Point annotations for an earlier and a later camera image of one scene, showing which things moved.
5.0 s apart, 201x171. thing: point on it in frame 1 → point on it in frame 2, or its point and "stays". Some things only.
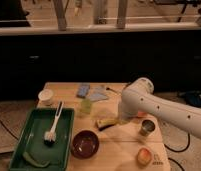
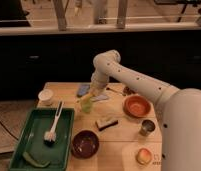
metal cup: [146, 127] stays
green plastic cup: [86, 106] stays
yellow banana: [106, 121] → [84, 98]
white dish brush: [50, 137] stays
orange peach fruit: [144, 156] stays
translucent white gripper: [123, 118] → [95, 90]
